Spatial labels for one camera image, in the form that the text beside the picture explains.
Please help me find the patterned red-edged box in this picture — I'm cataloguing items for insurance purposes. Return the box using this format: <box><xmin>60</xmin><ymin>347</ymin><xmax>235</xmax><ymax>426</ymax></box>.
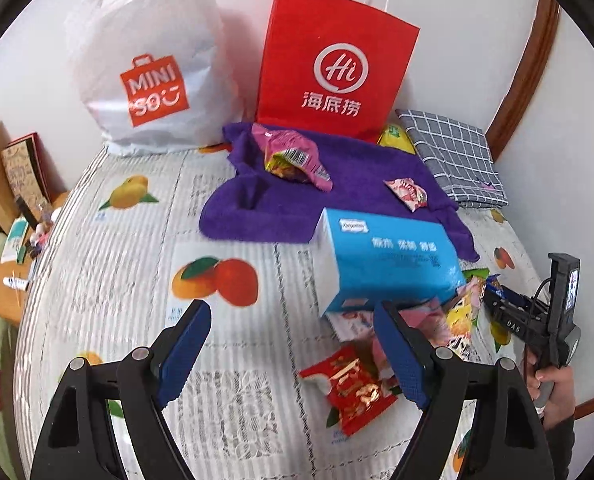
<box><xmin>0</xmin><ymin>132</ymin><xmax>70</xmax><ymax>211</ymax></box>

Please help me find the person's right hand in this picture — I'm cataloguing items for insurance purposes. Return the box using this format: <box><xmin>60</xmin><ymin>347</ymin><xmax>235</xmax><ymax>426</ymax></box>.
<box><xmin>526</xmin><ymin>352</ymin><xmax>578</xmax><ymax>431</ymax></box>

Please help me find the person's right forearm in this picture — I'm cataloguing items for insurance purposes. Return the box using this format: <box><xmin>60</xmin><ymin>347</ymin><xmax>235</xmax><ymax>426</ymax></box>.
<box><xmin>542</xmin><ymin>412</ymin><xmax>578</xmax><ymax>480</ymax></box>

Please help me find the magenta snack packet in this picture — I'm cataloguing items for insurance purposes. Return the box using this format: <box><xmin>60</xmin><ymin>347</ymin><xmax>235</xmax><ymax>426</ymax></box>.
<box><xmin>251</xmin><ymin>125</ymin><xmax>334</xmax><ymax>192</ymax></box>

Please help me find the white pink snack packet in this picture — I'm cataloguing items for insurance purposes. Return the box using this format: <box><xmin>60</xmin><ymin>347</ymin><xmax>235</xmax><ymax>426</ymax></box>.
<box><xmin>327</xmin><ymin>310</ymin><xmax>378</xmax><ymax>348</ymax></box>

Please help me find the fruit print bed sheet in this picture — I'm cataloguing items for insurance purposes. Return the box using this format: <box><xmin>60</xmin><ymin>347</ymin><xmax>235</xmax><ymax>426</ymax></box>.
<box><xmin>12</xmin><ymin>145</ymin><xmax>552</xmax><ymax>480</ymax></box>

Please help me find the blue tissue box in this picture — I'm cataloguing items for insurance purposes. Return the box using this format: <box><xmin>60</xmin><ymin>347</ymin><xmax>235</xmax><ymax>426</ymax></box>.
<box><xmin>311</xmin><ymin>207</ymin><xmax>466</xmax><ymax>317</ymax></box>

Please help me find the yellow snack bag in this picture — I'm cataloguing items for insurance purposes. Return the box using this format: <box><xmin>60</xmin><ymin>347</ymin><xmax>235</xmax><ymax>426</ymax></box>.
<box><xmin>377</xmin><ymin>124</ymin><xmax>418</xmax><ymax>156</ymax></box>

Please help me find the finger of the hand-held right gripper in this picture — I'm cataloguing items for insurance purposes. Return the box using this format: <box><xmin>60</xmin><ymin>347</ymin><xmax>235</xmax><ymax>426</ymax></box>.
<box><xmin>482</xmin><ymin>284</ymin><xmax>528</xmax><ymax>312</ymax></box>

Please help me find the small pale pink snack packet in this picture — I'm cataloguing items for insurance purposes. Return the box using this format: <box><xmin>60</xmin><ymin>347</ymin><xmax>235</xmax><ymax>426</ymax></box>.
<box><xmin>383</xmin><ymin>176</ymin><xmax>430</xmax><ymax>213</ymax></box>

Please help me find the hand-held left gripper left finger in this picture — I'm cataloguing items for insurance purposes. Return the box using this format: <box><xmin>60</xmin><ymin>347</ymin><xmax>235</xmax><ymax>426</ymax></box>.
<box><xmin>30</xmin><ymin>299</ymin><xmax>213</xmax><ymax>480</ymax></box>

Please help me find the yellow snack packet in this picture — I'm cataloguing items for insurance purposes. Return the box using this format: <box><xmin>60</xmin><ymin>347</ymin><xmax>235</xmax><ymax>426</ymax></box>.
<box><xmin>444</xmin><ymin>305</ymin><xmax>478</xmax><ymax>361</ymax></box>

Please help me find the teal white small box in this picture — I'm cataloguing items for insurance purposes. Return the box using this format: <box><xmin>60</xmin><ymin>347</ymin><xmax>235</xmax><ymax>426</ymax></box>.
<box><xmin>2</xmin><ymin>217</ymin><xmax>30</xmax><ymax>263</ymax></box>

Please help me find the blue orange snack wrapper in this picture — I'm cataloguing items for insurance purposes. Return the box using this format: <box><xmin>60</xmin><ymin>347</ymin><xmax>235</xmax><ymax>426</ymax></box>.
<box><xmin>464</xmin><ymin>269</ymin><xmax>502</xmax><ymax>306</ymax></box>

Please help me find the red snack packet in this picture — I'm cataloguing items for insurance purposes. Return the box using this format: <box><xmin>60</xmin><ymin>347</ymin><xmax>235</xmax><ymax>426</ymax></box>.
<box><xmin>297</xmin><ymin>344</ymin><xmax>403</xmax><ymax>437</ymax></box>

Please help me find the red paper bag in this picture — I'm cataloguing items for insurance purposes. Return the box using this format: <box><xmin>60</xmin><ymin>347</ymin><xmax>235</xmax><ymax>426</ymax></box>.
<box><xmin>254</xmin><ymin>0</ymin><xmax>421</xmax><ymax>145</ymax></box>

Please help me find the white plastic shopping bag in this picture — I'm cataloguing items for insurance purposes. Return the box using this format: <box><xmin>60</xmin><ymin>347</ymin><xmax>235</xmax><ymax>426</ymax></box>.
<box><xmin>64</xmin><ymin>0</ymin><xmax>245</xmax><ymax>157</ymax></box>

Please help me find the pink peach snack packet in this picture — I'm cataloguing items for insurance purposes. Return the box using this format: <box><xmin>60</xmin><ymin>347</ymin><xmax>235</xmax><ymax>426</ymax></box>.
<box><xmin>399</xmin><ymin>297</ymin><xmax>452</xmax><ymax>348</ymax></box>

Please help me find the grey checked cloth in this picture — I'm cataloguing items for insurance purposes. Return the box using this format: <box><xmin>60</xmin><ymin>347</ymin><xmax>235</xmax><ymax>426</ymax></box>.
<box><xmin>396</xmin><ymin>108</ymin><xmax>509</xmax><ymax>209</ymax></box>

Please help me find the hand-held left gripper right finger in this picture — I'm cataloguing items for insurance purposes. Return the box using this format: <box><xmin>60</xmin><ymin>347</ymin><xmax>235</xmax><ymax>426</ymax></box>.
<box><xmin>373</xmin><ymin>301</ymin><xmax>570</xmax><ymax>480</ymax></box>

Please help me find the purple towel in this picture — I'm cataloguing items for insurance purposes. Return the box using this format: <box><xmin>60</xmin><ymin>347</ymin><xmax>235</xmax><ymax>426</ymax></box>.
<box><xmin>198</xmin><ymin>121</ymin><xmax>480</xmax><ymax>263</ymax></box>

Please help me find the brown wooden frame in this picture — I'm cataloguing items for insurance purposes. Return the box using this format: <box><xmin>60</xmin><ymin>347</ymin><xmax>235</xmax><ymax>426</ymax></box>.
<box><xmin>484</xmin><ymin>0</ymin><xmax>562</xmax><ymax>163</ymax></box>

